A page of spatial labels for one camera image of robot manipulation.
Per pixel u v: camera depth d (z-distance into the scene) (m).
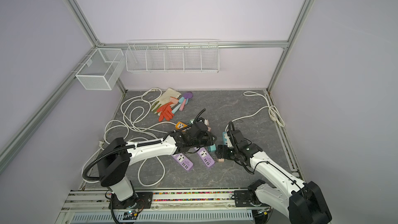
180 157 0.85
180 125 0.98
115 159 0.49
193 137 0.63
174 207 0.72
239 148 0.64
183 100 1.12
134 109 1.09
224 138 0.93
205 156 0.85
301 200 0.40
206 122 0.79
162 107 1.09
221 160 0.85
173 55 1.02
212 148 0.88
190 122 1.00
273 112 1.06
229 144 0.72
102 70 0.99
